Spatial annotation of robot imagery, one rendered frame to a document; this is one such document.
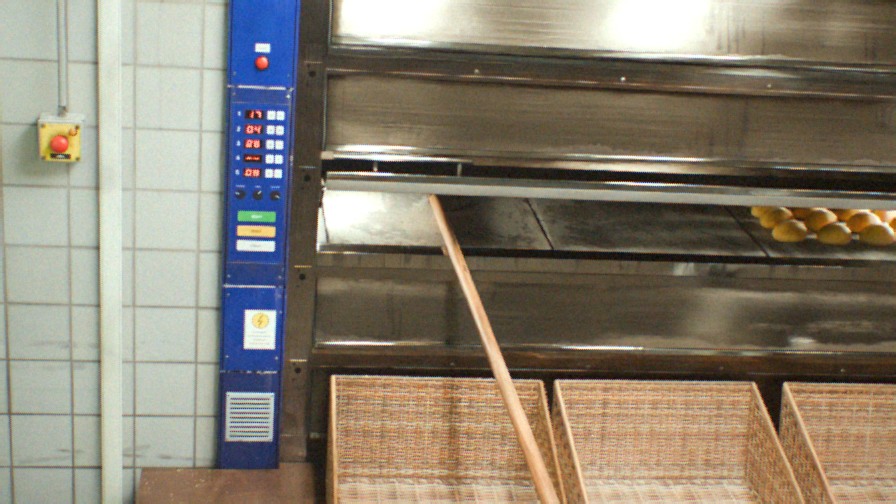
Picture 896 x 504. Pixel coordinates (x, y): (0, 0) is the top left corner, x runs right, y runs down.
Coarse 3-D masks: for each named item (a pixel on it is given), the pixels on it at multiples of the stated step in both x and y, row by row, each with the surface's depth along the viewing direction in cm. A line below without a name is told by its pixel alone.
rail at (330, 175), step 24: (672, 192) 336; (696, 192) 337; (720, 192) 338; (744, 192) 338; (768, 192) 339; (792, 192) 340; (816, 192) 341; (840, 192) 342; (864, 192) 343; (888, 192) 344
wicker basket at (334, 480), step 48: (336, 384) 355; (384, 384) 358; (432, 384) 359; (480, 384) 361; (528, 384) 362; (336, 432) 341; (384, 432) 359; (480, 432) 362; (336, 480) 327; (384, 480) 360; (432, 480) 362; (480, 480) 364; (528, 480) 366
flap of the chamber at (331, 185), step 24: (336, 168) 342; (384, 192) 326; (408, 192) 327; (432, 192) 327; (456, 192) 328; (480, 192) 329; (504, 192) 330; (528, 192) 331; (552, 192) 332; (576, 192) 332; (600, 192) 333; (624, 192) 334; (648, 192) 335
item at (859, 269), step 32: (320, 256) 346; (352, 256) 347; (384, 256) 348; (416, 256) 349; (448, 256) 350; (480, 256) 352; (512, 256) 353; (544, 256) 355; (576, 256) 357; (608, 256) 359; (640, 256) 361; (672, 256) 363; (704, 256) 365; (736, 256) 366
